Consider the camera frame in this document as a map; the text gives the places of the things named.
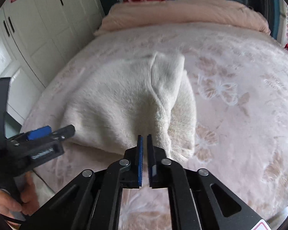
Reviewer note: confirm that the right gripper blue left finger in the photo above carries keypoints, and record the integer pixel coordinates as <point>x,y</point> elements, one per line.
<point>92,200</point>

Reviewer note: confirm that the white wardrobe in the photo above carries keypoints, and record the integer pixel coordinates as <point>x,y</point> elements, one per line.
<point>37,40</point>

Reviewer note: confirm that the pink folded duvet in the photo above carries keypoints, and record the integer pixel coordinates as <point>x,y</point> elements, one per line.
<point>129,15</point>

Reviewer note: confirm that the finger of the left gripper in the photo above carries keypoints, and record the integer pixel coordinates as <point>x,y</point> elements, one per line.
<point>63,133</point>
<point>38,133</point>

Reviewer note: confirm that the person's left hand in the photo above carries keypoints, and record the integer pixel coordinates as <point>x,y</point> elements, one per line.
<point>29,198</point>

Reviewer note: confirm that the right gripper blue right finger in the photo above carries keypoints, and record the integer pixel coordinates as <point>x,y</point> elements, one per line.
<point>197,199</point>

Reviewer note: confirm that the blue curtain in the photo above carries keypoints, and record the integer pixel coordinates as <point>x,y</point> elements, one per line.
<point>275,20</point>

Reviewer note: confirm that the cream knit heart sweater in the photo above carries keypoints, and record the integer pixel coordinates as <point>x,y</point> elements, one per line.
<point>145,95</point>

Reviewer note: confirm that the pink floral bedspread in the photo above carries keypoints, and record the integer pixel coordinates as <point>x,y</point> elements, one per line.
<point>239,78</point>

